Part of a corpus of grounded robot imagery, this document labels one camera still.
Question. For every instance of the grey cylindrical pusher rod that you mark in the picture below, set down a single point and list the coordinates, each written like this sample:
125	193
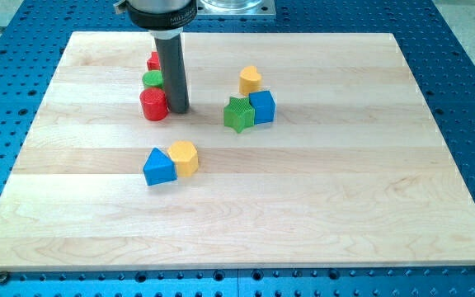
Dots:
171	60

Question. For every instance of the yellow heart block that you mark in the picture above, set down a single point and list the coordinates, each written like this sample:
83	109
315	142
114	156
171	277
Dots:
250	80

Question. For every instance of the blue cube block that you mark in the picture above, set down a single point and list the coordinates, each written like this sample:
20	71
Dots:
264	105

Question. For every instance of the red block behind rod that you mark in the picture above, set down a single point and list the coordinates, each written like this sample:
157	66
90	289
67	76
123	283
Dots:
153	62

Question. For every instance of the green cylinder block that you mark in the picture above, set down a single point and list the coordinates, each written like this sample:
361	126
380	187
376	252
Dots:
152	78

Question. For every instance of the red cylinder block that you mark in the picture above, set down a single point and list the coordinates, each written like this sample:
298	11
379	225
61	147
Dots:
154	103

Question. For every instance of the green star block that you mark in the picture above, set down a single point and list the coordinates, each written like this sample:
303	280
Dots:
238	114

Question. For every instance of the yellow hexagon block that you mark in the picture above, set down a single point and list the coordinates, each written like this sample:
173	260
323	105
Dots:
185	157

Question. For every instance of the blue triangle block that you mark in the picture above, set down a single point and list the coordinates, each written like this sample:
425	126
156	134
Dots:
159	168

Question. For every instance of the blue perforated table plate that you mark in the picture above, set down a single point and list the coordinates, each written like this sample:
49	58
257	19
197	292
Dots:
35	39

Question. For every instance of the light wooden board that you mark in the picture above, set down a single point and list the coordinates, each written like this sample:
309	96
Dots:
352	171

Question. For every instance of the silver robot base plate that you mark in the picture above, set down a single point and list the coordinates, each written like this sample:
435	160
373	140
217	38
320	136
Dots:
236	9

